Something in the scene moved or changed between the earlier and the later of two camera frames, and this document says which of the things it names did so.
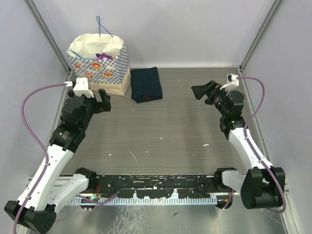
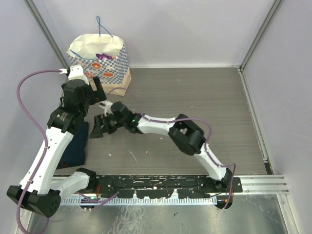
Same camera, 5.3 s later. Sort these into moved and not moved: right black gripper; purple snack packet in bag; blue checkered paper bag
Moved: right black gripper
Not moved: blue checkered paper bag; purple snack packet in bag
